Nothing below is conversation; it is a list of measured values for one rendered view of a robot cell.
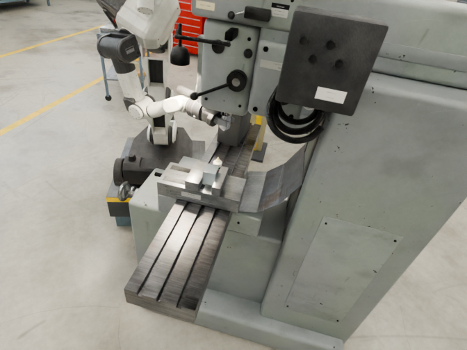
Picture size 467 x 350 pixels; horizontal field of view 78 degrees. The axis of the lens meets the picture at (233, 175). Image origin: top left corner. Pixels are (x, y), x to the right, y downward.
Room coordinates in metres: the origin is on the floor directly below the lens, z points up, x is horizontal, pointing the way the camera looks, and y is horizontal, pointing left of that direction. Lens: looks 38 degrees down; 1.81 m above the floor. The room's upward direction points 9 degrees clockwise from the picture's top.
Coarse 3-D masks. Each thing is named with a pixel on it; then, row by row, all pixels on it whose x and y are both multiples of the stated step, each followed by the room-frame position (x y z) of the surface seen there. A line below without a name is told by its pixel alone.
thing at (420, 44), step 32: (320, 0) 0.96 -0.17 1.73; (352, 0) 0.95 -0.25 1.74; (384, 0) 0.94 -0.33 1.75; (416, 0) 0.94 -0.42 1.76; (288, 32) 0.97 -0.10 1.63; (416, 32) 0.92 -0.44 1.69; (448, 32) 0.91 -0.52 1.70; (384, 64) 0.93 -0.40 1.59; (416, 64) 0.91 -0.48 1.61; (448, 64) 0.90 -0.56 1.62
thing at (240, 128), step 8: (248, 112) 1.48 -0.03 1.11; (240, 120) 1.35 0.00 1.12; (248, 120) 1.50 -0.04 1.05; (232, 128) 1.35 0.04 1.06; (240, 128) 1.37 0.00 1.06; (248, 128) 1.54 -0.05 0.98; (224, 136) 1.36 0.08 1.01; (232, 136) 1.35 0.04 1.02; (240, 136) 1.39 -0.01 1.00; (232, 144) 1.35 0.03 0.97
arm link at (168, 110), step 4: (164, 100) 1.19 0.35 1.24; (168, 100) 1.18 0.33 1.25; (172, 100) 1.17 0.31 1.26; (176, 100) 1.16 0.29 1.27; (180, 100) 1.16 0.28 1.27; (164, 104) 1.18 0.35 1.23; (168, 104) 1.17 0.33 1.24; (172, 104) 1.17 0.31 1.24; (176, 104) 1.16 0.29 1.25; (180, 104) 1.15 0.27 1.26; (164, 108) 1.18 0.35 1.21; (168, 108) 1.17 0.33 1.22; (172, 108) 1.16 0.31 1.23; (176, 108) 1.15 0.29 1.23; (180, 108) 1.15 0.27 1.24; (168, 112) 1.17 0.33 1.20; (172, 112) 1.17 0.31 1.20
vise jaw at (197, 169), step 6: (198, 162) 1.00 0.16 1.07; (204, 162) 1.01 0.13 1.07; (192, 168) 0.96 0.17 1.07; (198, 168) 0.96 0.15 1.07; (192, 174) 0.92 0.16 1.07; (198, 174) 0.92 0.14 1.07; (186, 180) 0.88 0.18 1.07; (192, 180) 0.88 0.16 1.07; (198, 180) 0.89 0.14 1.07; (186, 186) 0.87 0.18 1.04; (192, 186) 0.87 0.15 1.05; (198, 186) 0.86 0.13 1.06
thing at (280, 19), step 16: (192, 0) 1.01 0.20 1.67; (208, 0) 1.00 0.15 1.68; (224, 0) 0.99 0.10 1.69; (240, 0) 0.98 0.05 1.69; (256, 0) 0.97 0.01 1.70; (272, 0) 0.97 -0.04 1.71; (288, 0) 0.96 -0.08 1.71; (208, 16) 1.00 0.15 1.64; (224, 16) 0.99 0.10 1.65; (240, 16) 0.98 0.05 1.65; (272, 16) 0.97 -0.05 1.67; (288, 16) 0.96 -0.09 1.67
